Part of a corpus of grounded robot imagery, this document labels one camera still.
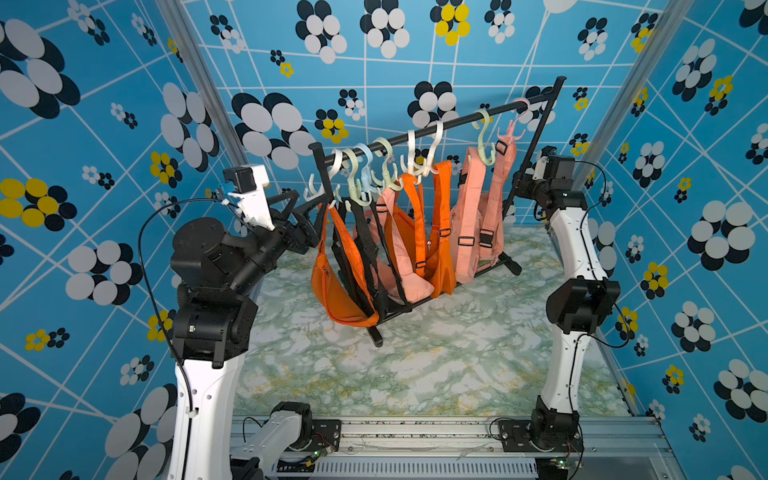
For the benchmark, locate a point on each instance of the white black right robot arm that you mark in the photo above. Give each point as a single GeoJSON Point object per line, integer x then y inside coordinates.
{"type": "Point", "coordinates": [577, 307]}

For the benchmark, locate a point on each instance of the white hook leftmost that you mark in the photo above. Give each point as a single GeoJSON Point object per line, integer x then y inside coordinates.
{"type": "Point", "coordinates": [328, 167]}

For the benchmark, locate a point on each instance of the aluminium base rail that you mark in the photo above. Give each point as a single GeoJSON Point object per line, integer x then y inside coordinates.
{"type": "Point", "coordinates": [468, 448]}

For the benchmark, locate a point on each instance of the green hook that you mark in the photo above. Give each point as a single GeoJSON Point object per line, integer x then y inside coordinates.
{"type": "Point", "coordinates": [355, 185]}
{"type": "Point", "coordinates": [389, 177]}
{"type": "Point", "coordinates": [481, 125]}

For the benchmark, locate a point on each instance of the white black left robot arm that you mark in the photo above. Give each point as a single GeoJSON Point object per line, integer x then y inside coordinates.
{"type": "Point", "coordinates": [211, 334]}

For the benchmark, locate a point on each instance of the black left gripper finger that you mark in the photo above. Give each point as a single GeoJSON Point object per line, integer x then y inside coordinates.
{"type": "Point", "coordinates": [310, 218]}
{"type": "Point", "coordinates": [281, 206]}

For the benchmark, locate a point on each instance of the pink bag right large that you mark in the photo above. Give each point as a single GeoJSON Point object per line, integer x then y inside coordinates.
{"type": "Point", "coordinates": [464, 217]}

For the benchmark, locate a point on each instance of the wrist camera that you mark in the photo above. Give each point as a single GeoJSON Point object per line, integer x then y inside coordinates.
{"type": "Point", "coordinates": [249, 182]}
{"type": "Point", "coordinates": [552, 166]}

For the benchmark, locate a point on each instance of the black bag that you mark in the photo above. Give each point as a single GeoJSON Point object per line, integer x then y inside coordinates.
{"type": "Point", "coordinates": [357, 220]}

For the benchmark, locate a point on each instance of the aluminium corner post left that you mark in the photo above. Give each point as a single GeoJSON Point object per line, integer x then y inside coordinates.
{"type": "Point", "coordinates": [182, 31]}

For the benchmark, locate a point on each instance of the pink hook rightmost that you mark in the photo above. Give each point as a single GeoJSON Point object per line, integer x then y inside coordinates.
{"type": "Point", "coordinates": [522, 116]}

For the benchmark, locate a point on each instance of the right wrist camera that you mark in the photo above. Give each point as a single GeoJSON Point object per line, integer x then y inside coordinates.
{"type": "Point", "coordinates": [552, 166]}

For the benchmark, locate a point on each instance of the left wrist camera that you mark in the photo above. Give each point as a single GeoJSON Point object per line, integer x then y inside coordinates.
{"type": "Point", "coordinates": [249, 182]}

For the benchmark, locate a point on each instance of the aluminium corner post right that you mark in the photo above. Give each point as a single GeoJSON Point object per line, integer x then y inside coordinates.
{"type": "Point", "coordinates": [670, 21]}

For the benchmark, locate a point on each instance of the orange bag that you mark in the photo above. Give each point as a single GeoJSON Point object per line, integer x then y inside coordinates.
{"type": "Point", "coordinates": [429, 244]}
{"type": "Point", "coordinates": [329, 290]}

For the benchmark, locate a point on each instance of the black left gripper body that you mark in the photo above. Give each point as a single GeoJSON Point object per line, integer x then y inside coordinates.
{"type": "Point", "coordinates": [274, 247]}

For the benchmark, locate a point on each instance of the black clothes rack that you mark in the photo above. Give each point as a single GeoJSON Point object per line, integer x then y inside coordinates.
{"type": "Point", "coordinates": [339, 184]}

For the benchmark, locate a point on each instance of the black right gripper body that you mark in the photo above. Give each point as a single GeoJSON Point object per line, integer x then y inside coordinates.
{"type": "Point", "coordinates": [527, 188]}

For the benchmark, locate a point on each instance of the aluminium corner post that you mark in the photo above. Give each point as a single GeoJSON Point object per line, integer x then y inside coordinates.
{"type": "Point", "coordinates": [182, 31]}
{"type": "Point", "coordinates": [670, 21]}

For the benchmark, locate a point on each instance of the white hook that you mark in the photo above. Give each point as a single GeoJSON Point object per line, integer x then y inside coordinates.
{"type": "Point", "coordinates": [328, 167]}
{"type": "Point", "coordinates": [427, 166]}
{"type": "Point", "coordinates": [411, 166]}

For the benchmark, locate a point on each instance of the light blue hook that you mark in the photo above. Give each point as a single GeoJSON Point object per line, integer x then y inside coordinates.
{"type": "Point", "coordinates": [366, 187]}

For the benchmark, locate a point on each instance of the pink bag rightmost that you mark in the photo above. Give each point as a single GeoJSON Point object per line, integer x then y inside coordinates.
{"type": "Point", "coordinates": [491, 236]}

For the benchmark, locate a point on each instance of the pink bag left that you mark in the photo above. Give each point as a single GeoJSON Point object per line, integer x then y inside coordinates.
{"type": "Point", "coordinates": [400, 280]}

